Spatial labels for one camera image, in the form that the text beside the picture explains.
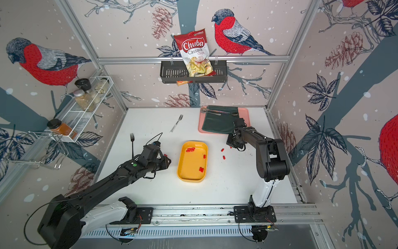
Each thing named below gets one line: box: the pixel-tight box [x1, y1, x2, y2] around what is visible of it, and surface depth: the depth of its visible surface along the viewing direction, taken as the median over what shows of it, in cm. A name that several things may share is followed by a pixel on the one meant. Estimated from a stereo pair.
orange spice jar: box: [47, 118, 78, 140], surface depth 62 cm
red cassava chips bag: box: [173, 28, 217, 87], surface depth 86 cm
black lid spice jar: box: [74, 78, 92, 93], surface depth 76 cm
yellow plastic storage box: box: [176, 141, 209, 184], surface depth 92 cm
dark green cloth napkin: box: [201, 105, 240, 135], surface depth 116 cm
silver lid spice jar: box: [73, 89, 93, 112], surface depth 74 cm
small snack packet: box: [176, 80, 190, 87], surface depth 92 cm
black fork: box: [130, 132, 135, 159], surface depth 106 cm
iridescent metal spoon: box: [201, 106, 239, 117], surface depth 120 cm
